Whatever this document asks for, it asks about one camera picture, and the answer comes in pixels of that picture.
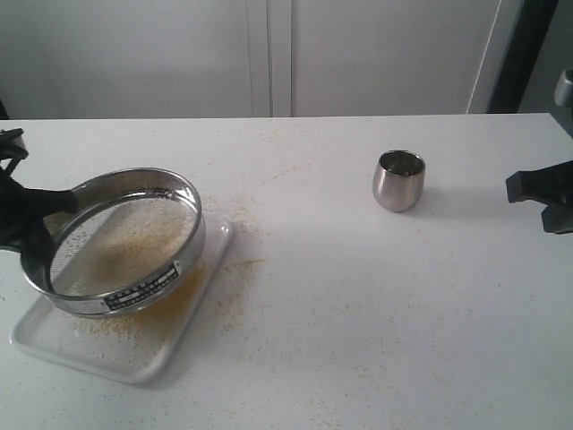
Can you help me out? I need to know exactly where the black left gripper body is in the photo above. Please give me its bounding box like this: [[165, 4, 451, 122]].
[[1, 156, 45, 246]]

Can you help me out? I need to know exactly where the round steel mesh sieve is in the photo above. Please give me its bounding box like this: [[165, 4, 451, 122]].
[[17, 168, 206, 318]]

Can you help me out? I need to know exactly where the stainless steel cup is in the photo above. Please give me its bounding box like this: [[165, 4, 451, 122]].
[[372, 150, 426, 213]]

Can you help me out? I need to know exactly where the yellow millet pile on tray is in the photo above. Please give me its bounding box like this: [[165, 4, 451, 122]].
[[68, 263, 206, 349]]

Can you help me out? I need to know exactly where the white rectangular tray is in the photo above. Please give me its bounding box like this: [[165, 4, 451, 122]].
[[10, 216, 234, 384]]

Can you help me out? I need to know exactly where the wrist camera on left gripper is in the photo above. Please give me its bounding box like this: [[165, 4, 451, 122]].
[[0, 128, 29, 160]]

